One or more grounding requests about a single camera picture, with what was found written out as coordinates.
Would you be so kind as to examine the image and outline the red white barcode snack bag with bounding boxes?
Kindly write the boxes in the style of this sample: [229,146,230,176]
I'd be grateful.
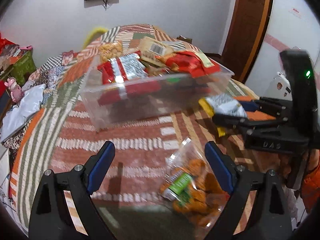
[97,50,161,106]

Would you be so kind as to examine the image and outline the tan cracker package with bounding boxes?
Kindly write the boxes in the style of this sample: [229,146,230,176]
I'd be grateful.
[138,36,174,67]

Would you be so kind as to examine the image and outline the yellow curved tube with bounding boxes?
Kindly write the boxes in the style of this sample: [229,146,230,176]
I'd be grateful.
[82,27,108,49]

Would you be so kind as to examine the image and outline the green storage box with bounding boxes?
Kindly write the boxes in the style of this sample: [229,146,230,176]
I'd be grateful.
[3,51,36,86]

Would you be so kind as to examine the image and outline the cardboard box on floor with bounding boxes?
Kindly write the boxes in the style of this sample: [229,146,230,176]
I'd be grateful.
[176,35,193,44]

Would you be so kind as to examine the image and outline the red plastic bag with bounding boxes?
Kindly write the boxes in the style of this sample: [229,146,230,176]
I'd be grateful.
[0,34,16,55]

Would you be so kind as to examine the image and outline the orange puffed snack bag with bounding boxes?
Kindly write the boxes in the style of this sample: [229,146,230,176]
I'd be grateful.
[98,41,123,63]

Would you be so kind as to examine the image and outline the pink plush toy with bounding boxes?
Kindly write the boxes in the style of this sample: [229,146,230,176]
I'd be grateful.
[4,77,24,104]

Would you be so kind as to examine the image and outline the brown wooden door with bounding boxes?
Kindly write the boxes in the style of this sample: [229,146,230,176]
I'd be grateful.
[221,0,273,82]

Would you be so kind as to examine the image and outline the patchwork striped bed quilt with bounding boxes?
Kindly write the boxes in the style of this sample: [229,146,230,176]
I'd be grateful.
[7,24,261,239]

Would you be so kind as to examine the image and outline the clear plastic storage bin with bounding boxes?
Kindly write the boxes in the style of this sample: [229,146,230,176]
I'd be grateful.
[81,41,233,131]

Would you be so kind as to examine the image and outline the white cloth on bed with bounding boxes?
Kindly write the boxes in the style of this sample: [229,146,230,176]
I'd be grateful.
[1,84,46,142]

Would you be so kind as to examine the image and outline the clear bag orange snacks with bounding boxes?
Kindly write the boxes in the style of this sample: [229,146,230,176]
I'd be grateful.
[159,138,229,230]

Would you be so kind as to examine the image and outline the yellow white snack bag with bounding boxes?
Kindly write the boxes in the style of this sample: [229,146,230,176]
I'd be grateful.
[198,93,249,138]

